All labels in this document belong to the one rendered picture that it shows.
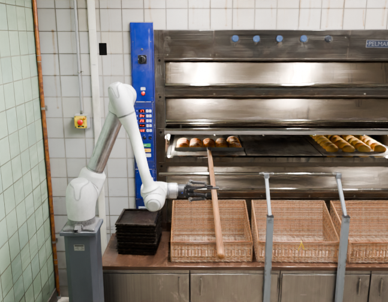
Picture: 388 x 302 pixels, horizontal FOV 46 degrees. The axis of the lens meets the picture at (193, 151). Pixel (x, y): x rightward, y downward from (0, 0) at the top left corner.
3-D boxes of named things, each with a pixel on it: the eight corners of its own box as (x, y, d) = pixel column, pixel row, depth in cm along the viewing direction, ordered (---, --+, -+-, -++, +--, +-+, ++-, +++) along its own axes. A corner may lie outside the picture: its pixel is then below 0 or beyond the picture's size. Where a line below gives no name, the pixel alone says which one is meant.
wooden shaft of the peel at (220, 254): (225, 260, 185) (225, 253, 185) (217, 260, 185) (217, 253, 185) (211, 153, 351) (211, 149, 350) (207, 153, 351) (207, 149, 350)
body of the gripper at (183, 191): (177, 181, 265) (194, 181, 265) (177, 195, 267) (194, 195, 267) (177, 186, 258) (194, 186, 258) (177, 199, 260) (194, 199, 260)
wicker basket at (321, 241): (249, 232, 354) (250, 199, 347) (322, 233, 353) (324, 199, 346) (256, 262, 307) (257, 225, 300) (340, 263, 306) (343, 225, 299)
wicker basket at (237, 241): (172, 232, 354) (171, 199, 347) (244, 232, 354) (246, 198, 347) (169, 263, 306) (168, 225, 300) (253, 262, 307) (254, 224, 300)
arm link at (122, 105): (136, 111, 246) (138, 107, 259) (123, 79, 241) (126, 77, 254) (113, 119, 246) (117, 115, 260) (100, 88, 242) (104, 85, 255)
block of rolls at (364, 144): (308, 135, 413) (308, 129, 411) (361, 136, 412) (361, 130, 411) (327, 152, 354) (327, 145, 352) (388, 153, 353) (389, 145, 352)
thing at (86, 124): (76, 126, 336) (75, 113, 333) (90, 126, 335) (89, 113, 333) (74, 129, 328) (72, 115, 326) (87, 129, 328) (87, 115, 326)
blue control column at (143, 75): (158, 210, 554) (155, 27, 501) (171, 210, 554) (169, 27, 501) (138, 299, 367) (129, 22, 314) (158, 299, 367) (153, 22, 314)
